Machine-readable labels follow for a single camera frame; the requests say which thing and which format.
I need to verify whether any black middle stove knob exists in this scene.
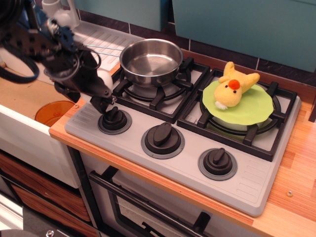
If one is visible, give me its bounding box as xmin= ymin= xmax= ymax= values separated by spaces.
xmin=141 ymin=122 xmax=185 ymax=159

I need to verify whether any grey toy stove top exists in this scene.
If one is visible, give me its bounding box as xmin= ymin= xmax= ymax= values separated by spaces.
xmin=65 ymin=65 xmax=301 ymax=216

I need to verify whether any black oven door handle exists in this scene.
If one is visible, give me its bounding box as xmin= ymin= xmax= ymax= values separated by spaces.
xmin=89 ymin=166 xmax=210 ymax=237

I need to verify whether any black braided cable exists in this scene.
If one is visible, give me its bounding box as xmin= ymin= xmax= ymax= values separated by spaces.
xmin=0 ymin=53 xmax=40 ymax=84

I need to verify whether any black right stove knob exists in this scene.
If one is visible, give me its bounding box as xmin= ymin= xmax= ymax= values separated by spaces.
xmin=198 ymin=148 xmax=237 ymax=181

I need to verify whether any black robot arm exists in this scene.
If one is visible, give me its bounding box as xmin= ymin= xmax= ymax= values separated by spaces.
xmin=0 ymin=0 xmax=116 ymax=114

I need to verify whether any white toy sink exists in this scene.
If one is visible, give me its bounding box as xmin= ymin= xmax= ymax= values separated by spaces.
xmin=0 ymin=21 xmax=140 ymax=189

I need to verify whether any wooden drawer front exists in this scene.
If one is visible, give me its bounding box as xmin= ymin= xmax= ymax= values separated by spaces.
xmin=0 ymin=151 xmax=98 ymax=237

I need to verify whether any stainless steel pan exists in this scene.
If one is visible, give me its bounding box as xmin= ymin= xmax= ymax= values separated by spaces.
xmin=85 ymin=39 xmax=184 ymax=88

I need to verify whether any black stove knob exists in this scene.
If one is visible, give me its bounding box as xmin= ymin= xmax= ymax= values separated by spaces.
xmin=141 ymin=122 xmax=185 ymax=159
xmin=198 ymin=148 xmax=237 ymax=181
xmin=98 ymin=106 xmax=132 ymax=135

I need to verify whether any yellow stuffed duck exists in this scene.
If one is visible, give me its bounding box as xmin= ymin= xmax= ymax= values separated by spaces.
xmin=214 ymin=62 xmax=260 ymax=110

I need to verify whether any light green plate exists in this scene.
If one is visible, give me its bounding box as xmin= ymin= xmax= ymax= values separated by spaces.
xmin=202 ymin=81 xmax=274 ymax=125

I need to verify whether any black burner grate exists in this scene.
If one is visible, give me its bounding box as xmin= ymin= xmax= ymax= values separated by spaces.
xmin=112 ymin=57 xmax=211 ymax=123
xmin=177 ymin=69 xmax=301 ymax=161

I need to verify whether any black left burner grate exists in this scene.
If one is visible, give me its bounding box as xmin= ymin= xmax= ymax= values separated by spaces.
xmin=112 ymin=57 xmax=211 ymax=123

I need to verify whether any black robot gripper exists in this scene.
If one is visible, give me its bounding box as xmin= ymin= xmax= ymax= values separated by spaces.
xmin=43 ymin=48 xmax=117 ymax=114

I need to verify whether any black right burner grate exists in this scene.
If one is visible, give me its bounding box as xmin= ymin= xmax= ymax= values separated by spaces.
xmin=177 ymin=69 xmax=301 ymax=161

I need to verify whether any toy oven door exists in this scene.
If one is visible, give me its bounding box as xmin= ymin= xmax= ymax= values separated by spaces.
xmin=88 ymin=166 xmax=250 ymax=237

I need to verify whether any black left stove knob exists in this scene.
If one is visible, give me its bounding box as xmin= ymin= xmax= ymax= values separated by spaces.
xmin=98 ymin=106 xmax=132 ymax=135

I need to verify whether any white egg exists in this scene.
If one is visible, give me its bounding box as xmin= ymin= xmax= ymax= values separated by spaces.
xmin=80 ymin=68 xmax=114 ymax=102

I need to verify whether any grey toy faucet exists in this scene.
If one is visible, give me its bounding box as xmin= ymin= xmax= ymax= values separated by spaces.
xmin=41 ymin=0 xmax=80 ymax=29

